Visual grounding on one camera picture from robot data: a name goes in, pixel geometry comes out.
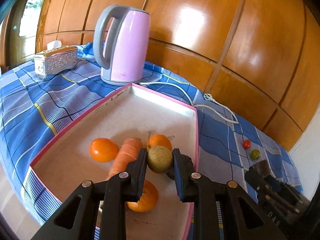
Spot small orange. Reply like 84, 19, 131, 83
146, 134, 172, 151

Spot silver ornate tissue box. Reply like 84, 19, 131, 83
34, 40, 78, 79

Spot dark cut eggplant piece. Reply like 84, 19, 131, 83
249, 159, 271, 178

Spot red tomato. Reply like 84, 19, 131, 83
242, 140, 251, 150

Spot beige round fruit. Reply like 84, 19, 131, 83
147, 146, 173, 173

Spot orange carrot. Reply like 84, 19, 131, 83
106, 138, 143, 180

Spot pink electric kettle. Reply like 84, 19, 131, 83
93, 4, 150, 86

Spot white power cable with plug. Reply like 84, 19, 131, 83
138, 81, 239, 126

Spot wooden wardrobe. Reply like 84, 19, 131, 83
35, 0, 319, 150

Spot pink rimmed white tray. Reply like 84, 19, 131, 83
25, 84, 199, 239

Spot wooden door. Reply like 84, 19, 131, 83
1, 0, 44, 73

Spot large orange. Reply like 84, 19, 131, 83
89, 138, 119, 163

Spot blue plaid bedsheet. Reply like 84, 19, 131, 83
1, 44, 302, 224

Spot green tomato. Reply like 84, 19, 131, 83
249, 149, 260, 160

